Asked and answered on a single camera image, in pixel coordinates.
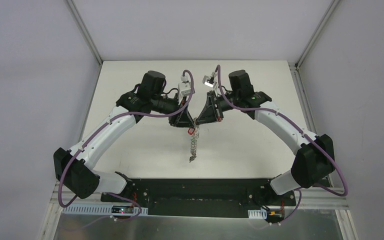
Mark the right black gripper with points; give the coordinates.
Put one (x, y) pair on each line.
(216, 108)

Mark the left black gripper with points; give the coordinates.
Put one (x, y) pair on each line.
(176, 112)

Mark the silver key with red tag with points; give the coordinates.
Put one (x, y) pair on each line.
(191, 131)

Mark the metal disc keyring with rings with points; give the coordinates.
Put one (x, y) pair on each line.
(194, 144)

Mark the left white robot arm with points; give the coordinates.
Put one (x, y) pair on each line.
(75, 167)

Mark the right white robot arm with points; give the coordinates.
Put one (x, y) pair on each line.
(313, 153)

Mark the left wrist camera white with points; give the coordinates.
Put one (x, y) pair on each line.
(185, 89)

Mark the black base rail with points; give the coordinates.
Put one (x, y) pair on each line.
(205, 197)

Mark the right white cable duct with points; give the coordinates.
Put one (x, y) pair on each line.
(257, 214)

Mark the aluminium frame rail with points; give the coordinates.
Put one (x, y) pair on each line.
(312, 198)

